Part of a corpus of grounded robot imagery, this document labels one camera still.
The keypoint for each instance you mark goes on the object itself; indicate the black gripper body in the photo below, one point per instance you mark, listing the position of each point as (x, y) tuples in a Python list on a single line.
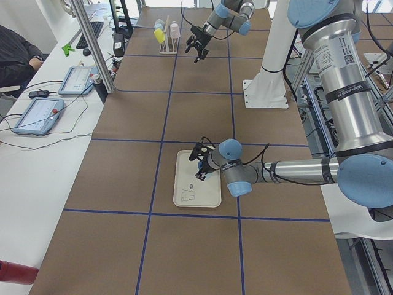
[(204, 168), (199, 38)]

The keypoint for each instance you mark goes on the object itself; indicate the pink plastic cup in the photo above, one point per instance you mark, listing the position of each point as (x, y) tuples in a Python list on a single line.
[(174, 31)]

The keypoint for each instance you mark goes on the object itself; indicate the yellow plastic cup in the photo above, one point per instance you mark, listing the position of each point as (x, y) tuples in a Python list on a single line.
[(160, 35)]

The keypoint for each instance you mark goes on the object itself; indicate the light blue plastic cup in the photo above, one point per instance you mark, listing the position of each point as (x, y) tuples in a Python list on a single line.
[(159, 25)]

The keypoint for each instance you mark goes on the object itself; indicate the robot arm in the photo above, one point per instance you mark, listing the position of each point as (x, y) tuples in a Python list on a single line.
[(234, 15), (359, 159)]

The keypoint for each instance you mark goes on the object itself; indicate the cream plastic tray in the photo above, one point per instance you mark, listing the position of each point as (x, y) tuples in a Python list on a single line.
[(192, 192)]

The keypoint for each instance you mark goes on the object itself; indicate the black water bottle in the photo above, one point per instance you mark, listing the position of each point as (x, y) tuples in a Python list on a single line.
[(99, 87)]

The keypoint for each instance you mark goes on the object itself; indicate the black computer mouse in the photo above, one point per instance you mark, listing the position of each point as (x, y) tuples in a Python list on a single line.
[(86, 52)]

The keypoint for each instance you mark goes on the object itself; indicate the far blue teach pendant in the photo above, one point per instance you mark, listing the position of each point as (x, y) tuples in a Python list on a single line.
[(77, 80)]

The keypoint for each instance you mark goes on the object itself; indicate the blue teach pendant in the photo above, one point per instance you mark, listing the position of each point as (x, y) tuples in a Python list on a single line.
[(77, 80), (39, 117)]

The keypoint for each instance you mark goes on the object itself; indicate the green plastic clamp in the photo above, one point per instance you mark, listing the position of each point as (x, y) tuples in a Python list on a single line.
[(67, 49)]

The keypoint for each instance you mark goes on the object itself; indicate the white chair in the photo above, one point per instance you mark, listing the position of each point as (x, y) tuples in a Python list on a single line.
[(350, 220)]

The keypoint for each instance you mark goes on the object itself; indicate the near blue teach pendant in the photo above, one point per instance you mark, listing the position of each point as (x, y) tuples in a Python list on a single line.
[(39, 117)]

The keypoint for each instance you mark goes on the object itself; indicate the seated person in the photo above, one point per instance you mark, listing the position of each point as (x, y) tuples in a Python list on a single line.
[(20, 60)]

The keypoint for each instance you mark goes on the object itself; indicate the red fire extinguisher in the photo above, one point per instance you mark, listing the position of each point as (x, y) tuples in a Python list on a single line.
[(17, 273)]

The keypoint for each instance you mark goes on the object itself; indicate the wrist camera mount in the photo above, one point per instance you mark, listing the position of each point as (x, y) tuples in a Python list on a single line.
[(200, 151)]

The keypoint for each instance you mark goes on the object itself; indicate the white wire cup rack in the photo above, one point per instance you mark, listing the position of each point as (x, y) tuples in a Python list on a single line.
[(170, 46)]

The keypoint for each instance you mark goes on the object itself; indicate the aluminium frame post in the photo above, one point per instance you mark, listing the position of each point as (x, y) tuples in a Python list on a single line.
[(87, 30)]

